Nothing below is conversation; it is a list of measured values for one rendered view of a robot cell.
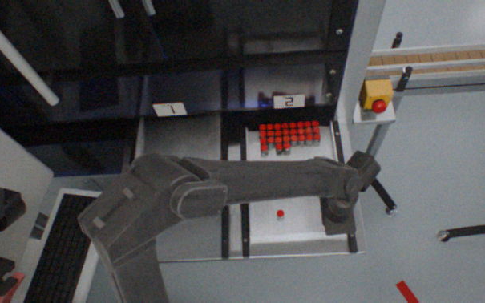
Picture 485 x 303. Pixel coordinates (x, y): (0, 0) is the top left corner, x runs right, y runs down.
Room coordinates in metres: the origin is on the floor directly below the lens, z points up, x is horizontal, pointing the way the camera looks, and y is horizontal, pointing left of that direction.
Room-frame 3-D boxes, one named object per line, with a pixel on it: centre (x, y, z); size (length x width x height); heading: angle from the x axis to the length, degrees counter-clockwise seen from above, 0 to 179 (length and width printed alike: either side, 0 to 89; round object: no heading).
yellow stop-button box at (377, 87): (0.61, -0.40, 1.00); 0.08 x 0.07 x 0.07; 172
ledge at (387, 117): (0.65, -0.42, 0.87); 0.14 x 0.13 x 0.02; 172
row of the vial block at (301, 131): (0.58, -0.14, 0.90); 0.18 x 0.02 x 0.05; 83
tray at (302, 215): (0.45, -0.12, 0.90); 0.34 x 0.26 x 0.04; 173
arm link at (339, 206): (0.26, -0.18, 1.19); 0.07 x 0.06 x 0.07; 131
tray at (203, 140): (0.58, 0.20, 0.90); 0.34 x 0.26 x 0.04; 172
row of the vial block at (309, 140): (0.55, -0.14, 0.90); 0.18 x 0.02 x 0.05; 83
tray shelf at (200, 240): (0.49, 0.04, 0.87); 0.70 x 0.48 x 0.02; 82
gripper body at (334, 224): (0.26, -0.18, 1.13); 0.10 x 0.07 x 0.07; 173
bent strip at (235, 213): (0.34, 0.06, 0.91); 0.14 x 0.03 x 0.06; 171
